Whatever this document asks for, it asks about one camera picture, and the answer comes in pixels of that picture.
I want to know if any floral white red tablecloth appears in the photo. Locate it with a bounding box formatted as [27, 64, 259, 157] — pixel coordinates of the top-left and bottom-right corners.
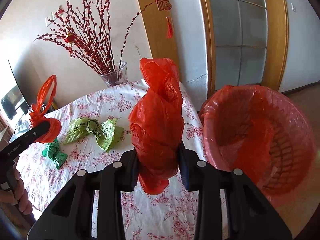
[15, 79, 230, 240]

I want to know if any white wall switch socket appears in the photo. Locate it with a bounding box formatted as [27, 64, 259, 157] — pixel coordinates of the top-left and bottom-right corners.
[44, 11, 58, 27]

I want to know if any light green paw-print bag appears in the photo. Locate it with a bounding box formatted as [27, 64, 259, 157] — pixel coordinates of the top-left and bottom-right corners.
[63, 117, 124, 152]

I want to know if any red fu tassel ornament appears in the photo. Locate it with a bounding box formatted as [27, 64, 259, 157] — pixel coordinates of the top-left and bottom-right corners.
[156, 0, 174, 38]

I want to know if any dark green plastic bag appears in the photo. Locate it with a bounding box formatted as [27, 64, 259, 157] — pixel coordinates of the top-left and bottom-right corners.
[42, 138, 68, 170]

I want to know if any small red knotted bag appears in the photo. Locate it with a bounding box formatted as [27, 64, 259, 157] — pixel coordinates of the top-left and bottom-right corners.
[29, 74, 62, 144]

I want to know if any red berry branch bouquet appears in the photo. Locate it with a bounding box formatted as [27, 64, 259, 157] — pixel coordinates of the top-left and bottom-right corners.
[34, 0, 157, 74]

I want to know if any red bin liner bag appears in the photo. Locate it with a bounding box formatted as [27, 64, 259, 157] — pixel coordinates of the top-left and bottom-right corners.
[198, 84, 318, 207]

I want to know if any light switch by door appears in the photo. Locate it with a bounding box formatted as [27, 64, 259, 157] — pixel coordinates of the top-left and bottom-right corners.
[291, 3, 296, 12]

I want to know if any small red lantern ornament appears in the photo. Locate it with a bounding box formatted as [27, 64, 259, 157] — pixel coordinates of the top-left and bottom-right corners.
[65, 33, 75, 45]

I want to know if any flat screen television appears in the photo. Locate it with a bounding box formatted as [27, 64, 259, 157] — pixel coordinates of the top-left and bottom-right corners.
[1, 61, 29, 121]

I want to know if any person's left hand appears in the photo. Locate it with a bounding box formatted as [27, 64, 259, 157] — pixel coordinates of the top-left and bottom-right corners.
[0, 169, 33, 215]

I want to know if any frosted glass sliding door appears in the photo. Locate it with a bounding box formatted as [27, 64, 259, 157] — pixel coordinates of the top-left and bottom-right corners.
[209, 0, 267, 89]

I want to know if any large red plastic bag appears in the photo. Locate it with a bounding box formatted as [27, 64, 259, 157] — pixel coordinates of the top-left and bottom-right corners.
[129, 58, 184, 195]

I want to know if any glass vase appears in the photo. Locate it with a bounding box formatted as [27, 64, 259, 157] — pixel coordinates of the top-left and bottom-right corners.
[100, 61, 128, 87]

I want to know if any white plastic laundry basket bin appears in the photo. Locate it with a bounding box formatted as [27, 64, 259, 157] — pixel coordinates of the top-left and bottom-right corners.
[199, 84, 317, 205]

